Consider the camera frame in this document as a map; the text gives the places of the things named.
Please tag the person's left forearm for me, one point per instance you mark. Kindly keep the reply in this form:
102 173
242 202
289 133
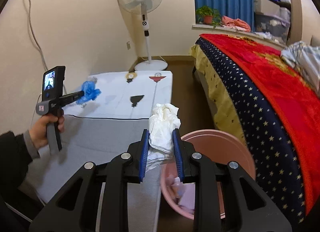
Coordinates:
15 152

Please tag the white printed cloth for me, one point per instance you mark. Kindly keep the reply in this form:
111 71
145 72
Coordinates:
112 89

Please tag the pink plastic trash bin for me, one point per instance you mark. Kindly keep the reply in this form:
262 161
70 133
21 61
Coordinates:
220 144

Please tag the pink folded cloth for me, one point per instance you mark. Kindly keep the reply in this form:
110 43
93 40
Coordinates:
236 23

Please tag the blue plastic glove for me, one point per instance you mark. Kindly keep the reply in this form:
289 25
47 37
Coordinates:
90 92

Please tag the potted green plant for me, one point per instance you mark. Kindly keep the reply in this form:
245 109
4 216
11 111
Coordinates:
208 19

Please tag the white cloth on sill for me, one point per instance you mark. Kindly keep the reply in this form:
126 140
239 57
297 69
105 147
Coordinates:
263 35

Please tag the white folding table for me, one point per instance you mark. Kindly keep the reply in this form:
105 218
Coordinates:
41 197

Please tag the navy yellow star bedspread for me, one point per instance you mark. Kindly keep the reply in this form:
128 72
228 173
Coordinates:
240 92

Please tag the striped blue quilt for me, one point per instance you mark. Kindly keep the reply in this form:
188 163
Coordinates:
302 57

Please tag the person's left hand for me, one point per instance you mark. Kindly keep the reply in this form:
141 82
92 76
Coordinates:
38 134

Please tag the wooden bookshelf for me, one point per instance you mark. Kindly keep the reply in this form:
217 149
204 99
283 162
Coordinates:
296 10

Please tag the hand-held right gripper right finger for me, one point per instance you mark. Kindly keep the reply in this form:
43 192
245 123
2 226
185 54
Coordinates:
178 157

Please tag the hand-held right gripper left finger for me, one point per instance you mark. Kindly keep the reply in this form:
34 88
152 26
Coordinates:
144 157

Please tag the small wall outlet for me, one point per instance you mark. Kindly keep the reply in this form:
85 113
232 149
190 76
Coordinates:
128 45

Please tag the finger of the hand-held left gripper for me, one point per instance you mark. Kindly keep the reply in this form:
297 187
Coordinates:
71 98

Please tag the white box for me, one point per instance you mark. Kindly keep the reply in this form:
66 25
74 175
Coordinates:
266 6

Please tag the white tissue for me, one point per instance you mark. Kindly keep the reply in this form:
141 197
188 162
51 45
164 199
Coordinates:
162 127

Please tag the dark clear storage box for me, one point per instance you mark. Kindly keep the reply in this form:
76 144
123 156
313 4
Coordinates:
271 28

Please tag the small white container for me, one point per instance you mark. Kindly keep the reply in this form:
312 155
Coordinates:
285 14

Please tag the grey table mat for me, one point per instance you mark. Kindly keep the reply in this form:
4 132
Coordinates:
100 134

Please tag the bed with red blanket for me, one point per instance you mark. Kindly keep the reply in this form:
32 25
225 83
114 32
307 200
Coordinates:
275 84

